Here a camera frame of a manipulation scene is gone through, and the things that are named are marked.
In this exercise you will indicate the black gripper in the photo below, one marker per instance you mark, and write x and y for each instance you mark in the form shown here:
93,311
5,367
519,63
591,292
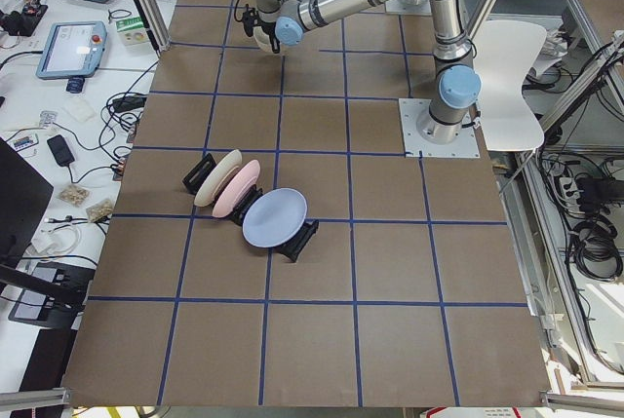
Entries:
271,33

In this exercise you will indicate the cream ceramic bowl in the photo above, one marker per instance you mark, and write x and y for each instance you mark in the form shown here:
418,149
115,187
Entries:
268,43

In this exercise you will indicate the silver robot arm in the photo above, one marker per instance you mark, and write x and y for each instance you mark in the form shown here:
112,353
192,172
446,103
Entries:
275,24

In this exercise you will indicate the green white carton box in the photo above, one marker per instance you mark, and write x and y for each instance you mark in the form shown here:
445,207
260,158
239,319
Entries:
131,31

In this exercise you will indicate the cream plate in rack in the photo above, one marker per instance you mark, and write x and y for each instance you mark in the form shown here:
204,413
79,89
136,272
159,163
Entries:
218,178

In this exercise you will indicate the pink plate in rack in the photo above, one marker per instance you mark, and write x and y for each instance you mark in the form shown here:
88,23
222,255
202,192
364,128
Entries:
236,189

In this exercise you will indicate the light blue plate in rack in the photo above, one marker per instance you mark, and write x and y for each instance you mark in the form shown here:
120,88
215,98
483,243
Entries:
274,218

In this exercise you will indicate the near blue teach pendant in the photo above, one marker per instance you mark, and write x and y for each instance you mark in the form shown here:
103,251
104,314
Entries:
72,49

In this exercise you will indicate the black dish rack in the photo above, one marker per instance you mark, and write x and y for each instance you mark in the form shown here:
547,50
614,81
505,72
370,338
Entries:
291,249

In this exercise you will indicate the white plastic chair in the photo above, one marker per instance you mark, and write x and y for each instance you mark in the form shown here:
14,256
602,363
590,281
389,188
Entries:
507,50

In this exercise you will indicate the black smartphone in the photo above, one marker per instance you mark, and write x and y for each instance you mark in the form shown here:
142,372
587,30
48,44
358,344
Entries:
60,150

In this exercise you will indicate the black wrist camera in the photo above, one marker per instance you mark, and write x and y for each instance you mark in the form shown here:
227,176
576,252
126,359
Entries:
249,19

